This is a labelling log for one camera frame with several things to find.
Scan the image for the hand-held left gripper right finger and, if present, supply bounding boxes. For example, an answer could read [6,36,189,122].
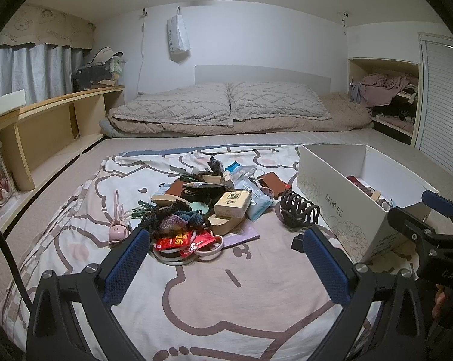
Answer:
[303,227,432,361]

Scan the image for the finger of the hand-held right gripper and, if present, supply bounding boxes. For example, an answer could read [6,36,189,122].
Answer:
[387,207,447,251]
[422,190,453,230]

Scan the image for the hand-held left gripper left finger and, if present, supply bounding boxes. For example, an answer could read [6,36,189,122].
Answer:
[27,227,152,361]

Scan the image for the dark brown hair claw clip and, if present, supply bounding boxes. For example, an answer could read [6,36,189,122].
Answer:
[279,190,321,230]

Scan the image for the white shoe box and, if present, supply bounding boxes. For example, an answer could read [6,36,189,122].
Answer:
[296,143,439,264]

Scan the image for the red snack packet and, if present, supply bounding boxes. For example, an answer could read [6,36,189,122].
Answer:
[155,233,191,252]
[191,233,223,252]

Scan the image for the blue white mask packet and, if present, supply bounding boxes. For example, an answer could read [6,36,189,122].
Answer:
[245,188,274,222]

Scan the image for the tan labelled box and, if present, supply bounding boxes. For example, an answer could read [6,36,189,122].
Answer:
[213,190,251,219]

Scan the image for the person's right hand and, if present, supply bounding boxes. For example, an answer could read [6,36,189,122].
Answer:
[432,286,447,318]

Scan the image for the pink handheld fan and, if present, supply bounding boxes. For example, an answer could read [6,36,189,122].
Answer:
[108,190,131,247]

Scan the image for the green clips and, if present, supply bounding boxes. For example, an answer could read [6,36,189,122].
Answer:
[131,201,154,219]

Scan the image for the crocheted yarn pouch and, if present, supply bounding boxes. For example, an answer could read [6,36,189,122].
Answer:
[142,203,208,239]

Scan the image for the white plastic hoop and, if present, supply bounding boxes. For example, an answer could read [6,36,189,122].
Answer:
[153,229,225,267]

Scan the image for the brown leather notebook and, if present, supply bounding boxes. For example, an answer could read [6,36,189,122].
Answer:
[166,178,197,200]

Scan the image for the purple notebook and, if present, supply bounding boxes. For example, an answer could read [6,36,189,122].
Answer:
[211,226,261,251]

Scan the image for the white louvered door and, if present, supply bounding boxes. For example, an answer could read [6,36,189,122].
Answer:
[414,32,453,181]

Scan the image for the brown leather case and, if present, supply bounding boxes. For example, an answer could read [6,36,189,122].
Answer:
[258,172,289,200]

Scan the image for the light wooden block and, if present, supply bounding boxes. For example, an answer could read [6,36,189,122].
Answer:
[208,212,246,236]

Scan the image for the silver dark packet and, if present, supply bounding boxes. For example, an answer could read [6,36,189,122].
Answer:
[183,181,227,190]

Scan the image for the printed blanket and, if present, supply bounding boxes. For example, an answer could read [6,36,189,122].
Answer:
[0,145,411,361]

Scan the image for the clear plastic bag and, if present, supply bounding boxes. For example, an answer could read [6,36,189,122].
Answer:
[230,165,257,189]

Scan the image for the beige duvet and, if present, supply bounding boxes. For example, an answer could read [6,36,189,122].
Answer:
[99,92,375,138]

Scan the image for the pile of clothes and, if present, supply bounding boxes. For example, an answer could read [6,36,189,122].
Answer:
[350,73,419,132]

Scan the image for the wooden shelf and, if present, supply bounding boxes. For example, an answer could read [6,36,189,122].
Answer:
[0,85,125,267]

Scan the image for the closet shelf niche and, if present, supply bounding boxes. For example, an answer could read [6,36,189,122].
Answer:
[347,57,423,138]

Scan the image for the grey quilted pillow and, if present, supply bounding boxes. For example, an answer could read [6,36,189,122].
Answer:
[108,82,235,128]
[226,81,332,122]

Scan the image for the black bag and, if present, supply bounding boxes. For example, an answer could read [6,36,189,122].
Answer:
[73,64,116,93]

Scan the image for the pale flower bouquet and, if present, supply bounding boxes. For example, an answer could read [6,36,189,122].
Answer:
[108,56,127,79]

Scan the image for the grey headboard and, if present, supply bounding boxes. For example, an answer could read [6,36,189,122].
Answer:
[194,65,331,94]

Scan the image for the white board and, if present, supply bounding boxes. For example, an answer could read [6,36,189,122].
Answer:
[0,89,26,123]

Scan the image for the white sun hat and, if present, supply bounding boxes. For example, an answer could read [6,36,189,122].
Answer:
[85,47,124,64]

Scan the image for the grey curtain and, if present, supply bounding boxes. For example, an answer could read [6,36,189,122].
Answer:
[0,43,94,102]

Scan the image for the white paper bag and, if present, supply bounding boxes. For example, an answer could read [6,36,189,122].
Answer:
[166,5,191,61]

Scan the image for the beige printed valance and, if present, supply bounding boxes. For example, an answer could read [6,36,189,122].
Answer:
[0,4,95,51]

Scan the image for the dark flower hair tie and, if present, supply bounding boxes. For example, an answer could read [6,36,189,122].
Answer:
[208,155,225,175]

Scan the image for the black cable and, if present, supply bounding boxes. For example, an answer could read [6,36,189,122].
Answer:
[0,211,35,309]

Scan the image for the white wall cord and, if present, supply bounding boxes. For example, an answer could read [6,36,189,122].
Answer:
[138,8,148,94]

